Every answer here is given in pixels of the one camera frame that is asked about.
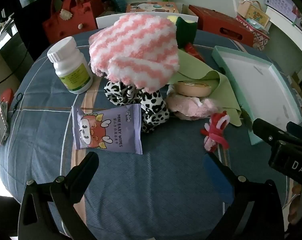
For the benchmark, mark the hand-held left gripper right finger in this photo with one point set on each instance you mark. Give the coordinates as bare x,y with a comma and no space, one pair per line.
217,177

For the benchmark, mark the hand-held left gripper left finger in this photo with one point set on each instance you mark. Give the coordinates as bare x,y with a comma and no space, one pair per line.
87,170

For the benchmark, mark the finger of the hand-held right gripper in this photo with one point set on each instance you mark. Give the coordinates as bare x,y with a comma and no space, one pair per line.
299,132
268,131

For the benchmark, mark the purple baby wipes packet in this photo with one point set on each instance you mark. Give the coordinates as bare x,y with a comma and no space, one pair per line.
111,130

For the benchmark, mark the teal box with white inside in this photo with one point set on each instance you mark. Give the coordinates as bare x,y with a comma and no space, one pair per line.
260,85

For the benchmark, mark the red white pipe cleaner toy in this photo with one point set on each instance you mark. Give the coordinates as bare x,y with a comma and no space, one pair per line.
215,130

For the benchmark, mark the light green cloth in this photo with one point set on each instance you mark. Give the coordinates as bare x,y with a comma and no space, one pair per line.
190,65

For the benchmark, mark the yellow green sponge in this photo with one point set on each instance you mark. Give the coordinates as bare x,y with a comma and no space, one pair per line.
185,33

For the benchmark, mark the pink white striped fluffy cloth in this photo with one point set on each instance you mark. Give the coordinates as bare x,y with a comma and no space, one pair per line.
133,42

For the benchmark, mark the brown cardboard box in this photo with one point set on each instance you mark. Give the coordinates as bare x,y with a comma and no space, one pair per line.
299,90

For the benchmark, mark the blue plaid bedsheet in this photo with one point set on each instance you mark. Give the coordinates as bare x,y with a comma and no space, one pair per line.
166,170

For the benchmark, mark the cow print cloth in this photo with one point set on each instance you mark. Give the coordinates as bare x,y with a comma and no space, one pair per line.
153,107

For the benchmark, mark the red white patterned box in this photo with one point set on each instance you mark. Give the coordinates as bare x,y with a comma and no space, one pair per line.
259,40

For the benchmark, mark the white desk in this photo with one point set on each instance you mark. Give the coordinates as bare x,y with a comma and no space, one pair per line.
285,30

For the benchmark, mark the white pill bottle green label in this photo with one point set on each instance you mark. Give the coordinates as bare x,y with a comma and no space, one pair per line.
71,67

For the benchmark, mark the pale blue wipes pack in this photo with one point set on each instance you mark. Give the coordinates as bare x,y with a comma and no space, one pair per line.
257,25

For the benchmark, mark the red plastic object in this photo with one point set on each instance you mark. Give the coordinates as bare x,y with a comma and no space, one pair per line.
8,97

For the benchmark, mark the red packet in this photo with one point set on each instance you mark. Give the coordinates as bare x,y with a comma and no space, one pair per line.
193,51

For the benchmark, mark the yellow carry box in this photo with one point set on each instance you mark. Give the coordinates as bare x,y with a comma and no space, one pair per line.
255,13

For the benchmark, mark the red cardboard box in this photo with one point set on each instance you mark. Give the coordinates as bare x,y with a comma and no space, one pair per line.
215,22

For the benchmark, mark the white chair back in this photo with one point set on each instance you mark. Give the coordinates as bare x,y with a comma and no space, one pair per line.
103,21

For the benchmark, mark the red felt handbag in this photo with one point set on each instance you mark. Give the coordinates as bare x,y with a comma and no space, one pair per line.
78,17

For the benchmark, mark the orange toy box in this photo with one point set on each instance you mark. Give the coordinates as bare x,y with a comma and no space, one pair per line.
151,7

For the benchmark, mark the clear water bottle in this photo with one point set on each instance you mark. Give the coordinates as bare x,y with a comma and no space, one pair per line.
118,1

